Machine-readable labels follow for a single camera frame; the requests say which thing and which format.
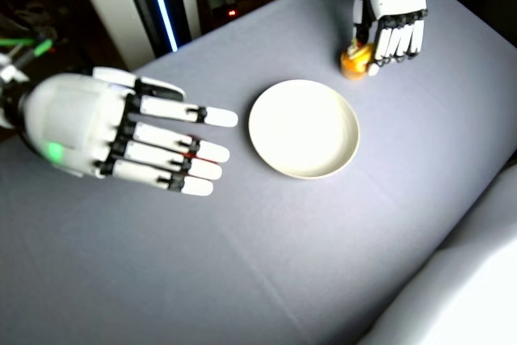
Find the white cabinet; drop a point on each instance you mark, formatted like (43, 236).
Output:
(105, 1)

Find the white backdrop sheet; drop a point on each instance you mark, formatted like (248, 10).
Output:
(464, 280)

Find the orange-topped cupcake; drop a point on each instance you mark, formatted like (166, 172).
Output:
(351, 64)

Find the grey table cloth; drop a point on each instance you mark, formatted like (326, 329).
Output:
(202, 260)

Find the round cream plate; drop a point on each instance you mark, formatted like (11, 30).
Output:
(303, 129)

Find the blue light strip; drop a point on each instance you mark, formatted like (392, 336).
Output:
(161, 5)

